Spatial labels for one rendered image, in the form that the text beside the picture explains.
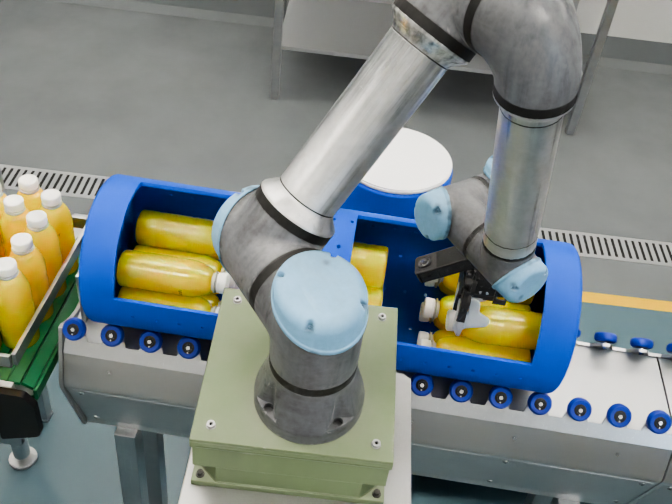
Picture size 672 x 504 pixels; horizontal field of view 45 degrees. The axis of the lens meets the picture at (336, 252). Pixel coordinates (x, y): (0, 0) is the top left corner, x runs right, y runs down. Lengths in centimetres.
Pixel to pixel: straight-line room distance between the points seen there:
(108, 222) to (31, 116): 264
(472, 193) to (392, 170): 73
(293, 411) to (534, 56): 52
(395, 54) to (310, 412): 46
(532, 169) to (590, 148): 326
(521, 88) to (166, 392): 101
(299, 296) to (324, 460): 26
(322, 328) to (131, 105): 327
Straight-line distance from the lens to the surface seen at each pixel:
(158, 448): 217
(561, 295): 146
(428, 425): 164
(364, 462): 111
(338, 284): 98
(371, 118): 100
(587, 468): 173
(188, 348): 160
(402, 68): 99
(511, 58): 92
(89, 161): 377
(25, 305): 166
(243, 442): 111
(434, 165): 201
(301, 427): 109
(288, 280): 97
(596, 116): 457
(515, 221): 109
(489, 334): 150
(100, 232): 149
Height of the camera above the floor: 216
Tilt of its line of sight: 41 degrees down
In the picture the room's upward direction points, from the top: 7 degrees clockwise
